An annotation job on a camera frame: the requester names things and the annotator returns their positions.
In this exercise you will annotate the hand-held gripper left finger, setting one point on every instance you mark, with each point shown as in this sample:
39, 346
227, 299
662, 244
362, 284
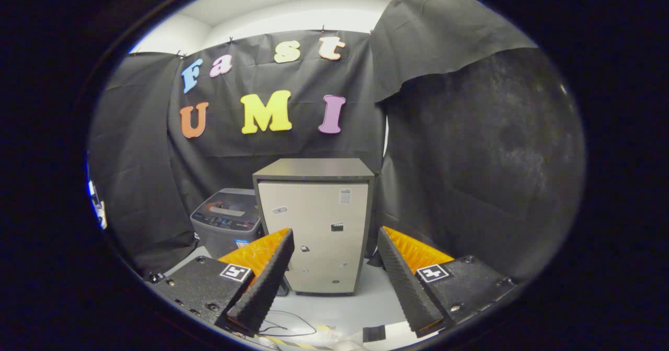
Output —
266, 288

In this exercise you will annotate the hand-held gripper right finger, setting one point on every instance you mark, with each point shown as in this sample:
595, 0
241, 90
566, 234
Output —
405, 288

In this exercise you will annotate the grey washing machine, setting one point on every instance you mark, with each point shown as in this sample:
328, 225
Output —
219, 236

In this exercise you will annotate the small black block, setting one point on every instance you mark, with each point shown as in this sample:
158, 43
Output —
374, 333

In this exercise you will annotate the yellow and black floor tape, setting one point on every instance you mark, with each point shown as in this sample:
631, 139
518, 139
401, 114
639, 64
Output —
290, 343

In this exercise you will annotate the beige cabinet with grey top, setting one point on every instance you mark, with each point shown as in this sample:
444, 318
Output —
313, 225

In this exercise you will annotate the black backdrop cloth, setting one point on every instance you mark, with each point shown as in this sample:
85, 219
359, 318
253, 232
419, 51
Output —
460, 184

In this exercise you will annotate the white and blue equipment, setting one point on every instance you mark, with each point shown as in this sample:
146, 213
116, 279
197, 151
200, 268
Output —
97, 207

